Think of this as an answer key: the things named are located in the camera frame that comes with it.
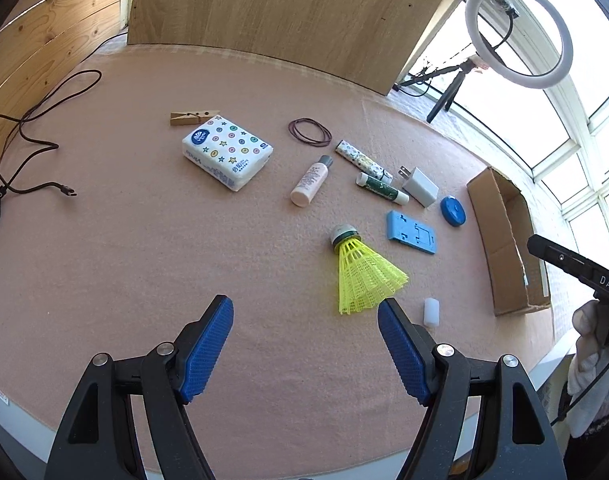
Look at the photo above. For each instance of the translucent white cap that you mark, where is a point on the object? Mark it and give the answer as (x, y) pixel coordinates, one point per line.
(431, 312)

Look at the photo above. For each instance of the light wooden board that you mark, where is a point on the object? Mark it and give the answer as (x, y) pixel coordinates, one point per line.
(284, 20)

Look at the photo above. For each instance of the white plug charger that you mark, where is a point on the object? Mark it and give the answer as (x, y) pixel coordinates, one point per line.
(422, 187)

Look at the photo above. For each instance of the wooden clothespin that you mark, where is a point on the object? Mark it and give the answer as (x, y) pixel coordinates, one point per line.
(189, 117)

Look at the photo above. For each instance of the blue round tape measure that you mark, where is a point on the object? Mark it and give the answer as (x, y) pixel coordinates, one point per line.
(453, 210)

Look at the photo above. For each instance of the blue phone stand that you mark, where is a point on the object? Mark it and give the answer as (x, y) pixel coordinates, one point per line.
(399, 225)

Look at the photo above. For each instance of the brown cardboard box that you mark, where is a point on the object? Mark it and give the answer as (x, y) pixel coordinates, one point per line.
(499, 240)

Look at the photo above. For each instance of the pale checked cloth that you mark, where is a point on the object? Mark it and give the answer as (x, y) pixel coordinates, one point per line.
(454, 125)

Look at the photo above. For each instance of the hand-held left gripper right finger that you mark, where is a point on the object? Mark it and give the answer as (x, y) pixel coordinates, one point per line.
(402, 350)

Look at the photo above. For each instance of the person's right hand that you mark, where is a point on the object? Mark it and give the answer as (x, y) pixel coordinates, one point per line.
(584, 360)

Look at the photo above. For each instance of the pine slat panel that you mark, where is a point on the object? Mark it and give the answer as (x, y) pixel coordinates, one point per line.
(44, 25)

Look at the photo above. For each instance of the small pink lotion bottle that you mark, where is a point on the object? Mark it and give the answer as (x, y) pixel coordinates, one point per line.
(309, 182)

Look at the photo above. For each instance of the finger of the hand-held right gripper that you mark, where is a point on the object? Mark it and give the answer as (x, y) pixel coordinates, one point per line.
(559, 257)

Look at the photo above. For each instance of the dark red rubber bands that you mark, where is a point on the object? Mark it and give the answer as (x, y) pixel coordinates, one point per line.
(290, 130)

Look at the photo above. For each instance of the patterned lighter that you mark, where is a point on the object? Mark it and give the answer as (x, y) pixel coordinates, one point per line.
(359, 158)

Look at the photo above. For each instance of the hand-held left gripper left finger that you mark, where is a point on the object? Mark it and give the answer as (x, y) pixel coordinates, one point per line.
(207, 350)

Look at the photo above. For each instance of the yellow plastic shuttlecock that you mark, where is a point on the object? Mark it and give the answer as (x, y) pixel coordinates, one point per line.
(364, 270)

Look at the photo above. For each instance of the green lip balm stick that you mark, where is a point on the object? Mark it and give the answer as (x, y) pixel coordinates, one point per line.
(379, 187)

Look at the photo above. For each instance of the black tripod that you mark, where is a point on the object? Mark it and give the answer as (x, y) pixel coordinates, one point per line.
(447, 95)

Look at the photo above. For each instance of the patterned tissue pack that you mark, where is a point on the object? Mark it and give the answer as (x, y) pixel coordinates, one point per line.
(224, 147)

